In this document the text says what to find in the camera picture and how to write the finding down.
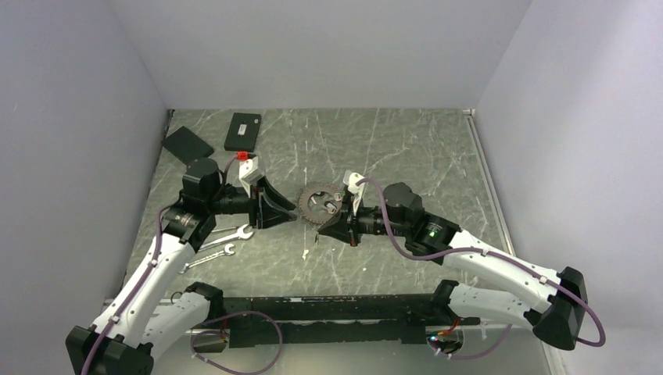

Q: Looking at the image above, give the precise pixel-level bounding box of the key with black white tag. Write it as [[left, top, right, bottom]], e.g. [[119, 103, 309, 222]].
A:
[[324, 200, 339, 215]]

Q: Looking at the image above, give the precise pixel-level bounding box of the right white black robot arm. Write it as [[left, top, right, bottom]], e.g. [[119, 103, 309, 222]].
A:
[[317, 182, 589, 351]]

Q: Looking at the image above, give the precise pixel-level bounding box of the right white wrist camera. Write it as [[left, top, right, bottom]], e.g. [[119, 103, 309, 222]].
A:
[[342, 170, 366, 216]]

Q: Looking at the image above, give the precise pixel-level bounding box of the key with green tag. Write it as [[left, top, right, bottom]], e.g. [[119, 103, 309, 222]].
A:
[[329, 192, 344, 202]]

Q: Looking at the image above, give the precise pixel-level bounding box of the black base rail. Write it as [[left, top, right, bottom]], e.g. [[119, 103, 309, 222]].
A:
[[193, 294, 480, 348]]

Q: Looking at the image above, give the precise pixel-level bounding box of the black flat box with label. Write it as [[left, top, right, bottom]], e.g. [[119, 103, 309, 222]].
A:
[[224, 112, 262, 152]]

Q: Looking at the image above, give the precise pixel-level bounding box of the large chrome combination wrench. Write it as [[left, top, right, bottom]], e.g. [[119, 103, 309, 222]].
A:
[[199, 224, 254, 252]]

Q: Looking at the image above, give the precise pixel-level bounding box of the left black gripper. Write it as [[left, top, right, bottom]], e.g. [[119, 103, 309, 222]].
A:
[[206, 175, 296, 229]]

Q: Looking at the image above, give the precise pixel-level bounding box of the aluminium frame rail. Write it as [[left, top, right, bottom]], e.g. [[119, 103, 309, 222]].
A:
[[462, 109, 515, 255]]

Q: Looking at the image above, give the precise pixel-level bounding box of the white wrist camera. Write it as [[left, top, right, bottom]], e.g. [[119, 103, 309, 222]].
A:
[[236, 151, 264, 191], [342, 170, 366, 216]]

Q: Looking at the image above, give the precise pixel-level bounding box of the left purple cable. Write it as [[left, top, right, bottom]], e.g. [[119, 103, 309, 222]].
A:
[[80, 206, 172, 375]]

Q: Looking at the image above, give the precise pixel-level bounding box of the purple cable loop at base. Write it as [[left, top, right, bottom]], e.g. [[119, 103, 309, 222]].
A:
[[189, 310, 284, 375]]

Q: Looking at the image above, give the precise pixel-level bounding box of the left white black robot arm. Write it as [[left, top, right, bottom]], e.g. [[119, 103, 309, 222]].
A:
[[66, 155, 296, 374]]

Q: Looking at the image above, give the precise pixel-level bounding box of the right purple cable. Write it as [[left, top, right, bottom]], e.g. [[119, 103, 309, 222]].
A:
[[357, 177, 606, 348]]

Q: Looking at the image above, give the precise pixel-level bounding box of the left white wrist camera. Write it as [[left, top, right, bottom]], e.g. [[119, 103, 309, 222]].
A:
[[236, 151, 264, 191]]

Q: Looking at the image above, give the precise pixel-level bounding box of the black perforated box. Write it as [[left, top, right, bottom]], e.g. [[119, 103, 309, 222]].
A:
[[162, 127, 214, 165]]

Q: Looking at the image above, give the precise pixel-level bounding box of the small chrome combination wrench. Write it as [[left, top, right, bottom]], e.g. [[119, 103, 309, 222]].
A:
[[178, 244, 235, 274]]

